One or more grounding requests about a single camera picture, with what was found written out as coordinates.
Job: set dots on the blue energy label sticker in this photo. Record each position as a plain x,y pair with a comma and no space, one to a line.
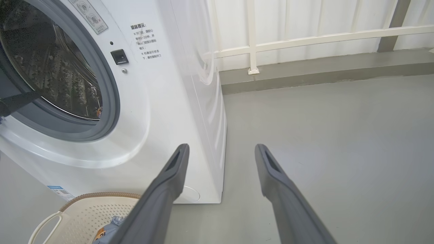
61,192

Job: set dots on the stainless steel washing machine drum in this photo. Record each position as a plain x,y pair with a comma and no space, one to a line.
51,61

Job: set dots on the grey warning sticker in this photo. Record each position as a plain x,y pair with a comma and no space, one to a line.
90,15

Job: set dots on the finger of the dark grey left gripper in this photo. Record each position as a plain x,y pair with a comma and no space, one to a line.
20,101

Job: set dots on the cream perforated laundry basket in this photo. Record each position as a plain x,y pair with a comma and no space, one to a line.
84,217

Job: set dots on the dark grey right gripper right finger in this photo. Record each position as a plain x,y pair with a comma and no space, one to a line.
288,206

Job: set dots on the white metal railing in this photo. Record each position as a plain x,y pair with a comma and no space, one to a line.
305,39

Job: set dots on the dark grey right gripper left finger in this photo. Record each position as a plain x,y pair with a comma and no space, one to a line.
156,203

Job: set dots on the white front-load washing machine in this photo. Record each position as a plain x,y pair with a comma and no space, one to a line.
152,118

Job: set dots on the round drain filter cover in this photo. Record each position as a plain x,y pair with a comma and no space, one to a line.
190,195

